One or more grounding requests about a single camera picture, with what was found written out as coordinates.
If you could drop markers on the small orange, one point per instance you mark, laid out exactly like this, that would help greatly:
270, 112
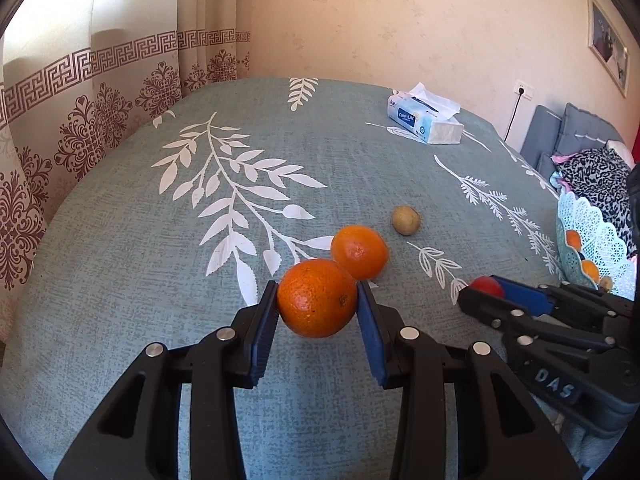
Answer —
590, 270
573, 240
360, 252

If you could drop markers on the white pillow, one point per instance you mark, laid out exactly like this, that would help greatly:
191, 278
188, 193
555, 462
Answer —
620, 152

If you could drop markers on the white tissue box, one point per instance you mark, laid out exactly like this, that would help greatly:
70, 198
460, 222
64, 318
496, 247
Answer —
430, 127

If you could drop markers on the light blue lattice basket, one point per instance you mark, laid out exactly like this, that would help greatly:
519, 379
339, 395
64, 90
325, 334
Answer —
600, 230

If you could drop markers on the white wall socket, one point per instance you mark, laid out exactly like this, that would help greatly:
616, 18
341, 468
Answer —
524, 89

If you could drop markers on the small tan kiwi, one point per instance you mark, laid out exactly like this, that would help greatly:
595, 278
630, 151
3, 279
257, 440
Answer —
406, 220

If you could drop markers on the leopard print cloth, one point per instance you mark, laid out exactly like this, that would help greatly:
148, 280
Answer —
595, 175

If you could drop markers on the red tomato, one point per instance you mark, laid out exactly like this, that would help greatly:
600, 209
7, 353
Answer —
487, 286

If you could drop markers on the patterned beige curtain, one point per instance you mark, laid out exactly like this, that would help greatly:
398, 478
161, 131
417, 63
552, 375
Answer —
100, 85

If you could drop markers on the grey leaf print bedspread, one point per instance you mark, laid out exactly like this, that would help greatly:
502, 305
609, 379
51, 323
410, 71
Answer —
150, 260

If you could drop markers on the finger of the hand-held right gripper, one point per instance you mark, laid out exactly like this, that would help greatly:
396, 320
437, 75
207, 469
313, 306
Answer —
525, 297
480, 302

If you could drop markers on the grey pillow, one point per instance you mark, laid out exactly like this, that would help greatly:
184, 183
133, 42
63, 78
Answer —
587, 127
540, 132

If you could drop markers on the large orange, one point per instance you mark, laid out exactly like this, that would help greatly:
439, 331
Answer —
317, 300

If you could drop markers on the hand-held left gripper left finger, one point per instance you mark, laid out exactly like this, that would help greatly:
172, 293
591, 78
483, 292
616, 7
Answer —
265, 332

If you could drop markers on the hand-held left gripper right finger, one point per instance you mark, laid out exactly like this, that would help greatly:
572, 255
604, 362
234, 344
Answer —
372, 335

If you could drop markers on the framed wall picture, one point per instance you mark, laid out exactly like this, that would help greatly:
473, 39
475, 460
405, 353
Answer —
607, 42

